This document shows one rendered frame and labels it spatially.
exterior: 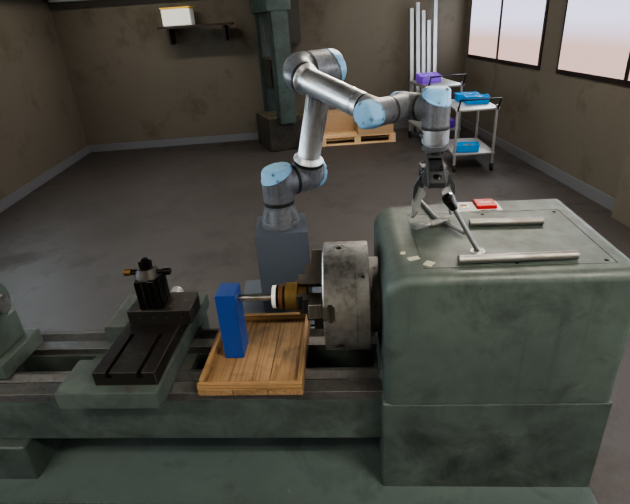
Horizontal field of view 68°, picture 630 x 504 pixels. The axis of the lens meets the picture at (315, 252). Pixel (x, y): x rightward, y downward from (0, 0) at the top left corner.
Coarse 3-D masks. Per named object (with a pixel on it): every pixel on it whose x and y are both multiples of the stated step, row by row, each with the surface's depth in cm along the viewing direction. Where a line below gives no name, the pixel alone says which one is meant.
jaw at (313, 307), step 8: (296, 296) 133; (304, 296) 133; (312, 296) 132; (320, 296) 132; (304, 304) 130; (312, 304) 126; (320, 304) 125; (304, 312) 130; (312, 312) 126; (320, 312) 125; (328, 312) 124; (328, 320) 124
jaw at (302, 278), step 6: (312, 252) 141; (318, 252) 141; (312, 258) 140; (318, 258) 140; (306, 264) 140; (312, 264) 140; (318, 264) 139; (306, 270) 139; (312, 270) 139; (318, 270) 139; (300, 276) 139; (306, 276) 139; (312, 276) 139; (318, 276) 138; (300, 282) 138; (306, 282) 138; (312, 282) 138; (318, 282) 138
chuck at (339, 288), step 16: (336, 256) 127; (352, 256) 127; (336, 272) 124; (352, 272) 124; (336, 288) 123; (352, 288) 123; (336, 304) 123; (352, 304) 122; (336, 320) 123; (352, 320) 123; (336, 336) 126; (352, 336) 126
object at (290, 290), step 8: (296, 280) 139; (280, 288) 137; (288, 288) 136; (296, 288) 135; (304, 288) 137; (280, 296) 136; (288, 296) 135; (280, 304) 136; (288, 304) 136; (296, 304) 135
